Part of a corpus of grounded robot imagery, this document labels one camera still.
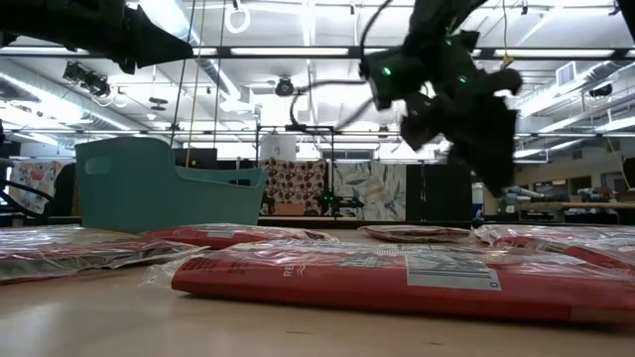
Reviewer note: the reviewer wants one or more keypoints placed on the black ceiling projector cluster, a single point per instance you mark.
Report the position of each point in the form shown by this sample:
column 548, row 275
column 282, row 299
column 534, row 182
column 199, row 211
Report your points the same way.
column 89, row 82

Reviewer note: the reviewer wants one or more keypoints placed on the leaf print fabric panel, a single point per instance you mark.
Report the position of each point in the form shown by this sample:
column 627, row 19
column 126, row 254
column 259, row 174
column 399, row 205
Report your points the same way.
column 372, row 191

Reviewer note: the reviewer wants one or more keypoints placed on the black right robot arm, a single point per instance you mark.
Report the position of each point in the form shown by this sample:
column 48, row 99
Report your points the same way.
column 446, row 15

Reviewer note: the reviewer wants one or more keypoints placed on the floral print cloth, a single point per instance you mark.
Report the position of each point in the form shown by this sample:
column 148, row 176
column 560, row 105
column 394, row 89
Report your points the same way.
column 32, row 183

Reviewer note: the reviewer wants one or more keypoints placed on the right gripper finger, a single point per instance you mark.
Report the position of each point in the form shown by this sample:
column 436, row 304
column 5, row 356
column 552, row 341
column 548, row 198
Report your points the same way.
column 502, row 154
column 473, row 158

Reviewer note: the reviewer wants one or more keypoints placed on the white cylinder container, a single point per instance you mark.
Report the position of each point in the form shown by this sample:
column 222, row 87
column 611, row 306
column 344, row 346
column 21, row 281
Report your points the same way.
column 278, row 148

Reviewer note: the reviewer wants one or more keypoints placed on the white ceiling air vent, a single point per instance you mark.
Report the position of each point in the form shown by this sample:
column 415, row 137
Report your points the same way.
column 565, row 74

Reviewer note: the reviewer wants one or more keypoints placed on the brown dotted fabric panel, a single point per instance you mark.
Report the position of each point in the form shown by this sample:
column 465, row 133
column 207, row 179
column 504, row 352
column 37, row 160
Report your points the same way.
column 292, row 183

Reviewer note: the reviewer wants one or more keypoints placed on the round black ceiling camera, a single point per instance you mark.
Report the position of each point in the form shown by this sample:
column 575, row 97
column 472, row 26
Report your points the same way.
column 284, row 87

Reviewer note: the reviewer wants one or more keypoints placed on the black fabric panel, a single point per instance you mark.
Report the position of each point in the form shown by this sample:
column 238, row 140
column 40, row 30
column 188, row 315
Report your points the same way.
column 439, row 193

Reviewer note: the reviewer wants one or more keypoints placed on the teal plastic basket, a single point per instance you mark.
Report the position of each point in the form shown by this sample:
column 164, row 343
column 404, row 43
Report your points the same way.
column 149, row 198

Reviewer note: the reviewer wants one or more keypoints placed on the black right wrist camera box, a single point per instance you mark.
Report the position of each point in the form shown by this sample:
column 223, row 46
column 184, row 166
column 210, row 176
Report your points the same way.
column 394, row 79

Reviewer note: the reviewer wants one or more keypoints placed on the black overhead rig beam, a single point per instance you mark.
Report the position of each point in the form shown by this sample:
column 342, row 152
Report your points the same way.
column 223, row 51

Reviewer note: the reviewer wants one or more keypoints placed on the white ceiling duct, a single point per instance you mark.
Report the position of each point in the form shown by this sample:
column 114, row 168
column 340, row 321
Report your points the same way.
column 218, row 74

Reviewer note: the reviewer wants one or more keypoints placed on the black background robot stand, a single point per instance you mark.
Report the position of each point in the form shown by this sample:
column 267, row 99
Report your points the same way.
column 331, row 163

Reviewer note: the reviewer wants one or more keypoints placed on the red butter popcorn bag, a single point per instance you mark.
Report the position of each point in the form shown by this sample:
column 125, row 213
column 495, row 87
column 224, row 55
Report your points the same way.
column 213, row 238
column 412, row 234
column 347, row 292
column 59, row 253
column 570, row 243

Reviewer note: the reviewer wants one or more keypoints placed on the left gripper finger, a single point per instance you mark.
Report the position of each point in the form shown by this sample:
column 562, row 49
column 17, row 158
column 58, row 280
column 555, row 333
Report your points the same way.
column 149, row 44

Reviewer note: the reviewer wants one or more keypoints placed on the background workbench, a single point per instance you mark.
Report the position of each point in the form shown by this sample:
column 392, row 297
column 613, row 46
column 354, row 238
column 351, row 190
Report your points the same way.
column 570, row 205

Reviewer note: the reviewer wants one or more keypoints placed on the black ceiling speaker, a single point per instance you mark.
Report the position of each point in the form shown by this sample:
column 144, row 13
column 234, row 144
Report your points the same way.
column 600, row 90

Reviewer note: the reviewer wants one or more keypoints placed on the black background screen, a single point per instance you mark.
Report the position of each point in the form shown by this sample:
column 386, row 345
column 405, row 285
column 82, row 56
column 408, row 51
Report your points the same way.
column 198, row 158

